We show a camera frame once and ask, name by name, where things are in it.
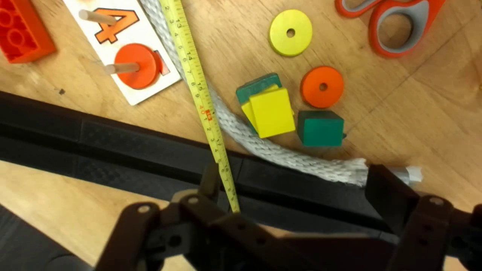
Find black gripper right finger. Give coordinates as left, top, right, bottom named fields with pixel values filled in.
left=365, top=166, right=482, bottom=271

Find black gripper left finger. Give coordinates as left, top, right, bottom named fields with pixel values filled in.
left=95, top=166, right=282, bottom=271

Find stacked green yellow blocks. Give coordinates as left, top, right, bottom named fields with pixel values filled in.
left=237, top=73, right=295, bottom=139

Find green cube block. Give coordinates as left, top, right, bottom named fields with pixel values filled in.
left=297, top=110, right=345, bottom=148

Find orange disc on peg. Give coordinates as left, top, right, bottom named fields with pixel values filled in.
left=106, top=44, right=163, bottom=91

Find black long bar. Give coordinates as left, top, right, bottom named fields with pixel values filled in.
left=0, top=92, right=390, bottom=235

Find yellow disc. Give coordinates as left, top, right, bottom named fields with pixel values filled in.
left=268, top=9, right=314, bottom=58

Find yellow tape measure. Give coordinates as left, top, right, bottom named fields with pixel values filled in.
left=160, top=0, right=241, bottom=213

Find white number peg board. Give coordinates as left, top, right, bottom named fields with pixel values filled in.
left=64, top=0, right=181, bottom=106

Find red lego brick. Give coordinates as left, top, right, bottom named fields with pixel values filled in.
left=0, top=0, right=56, bottom=64

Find white rope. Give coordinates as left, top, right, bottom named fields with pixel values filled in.
left=137, top=0, right=425, bottom=189

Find orange handled scissors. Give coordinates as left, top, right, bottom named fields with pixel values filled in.
left=335, top=0, right=446, bottom=59

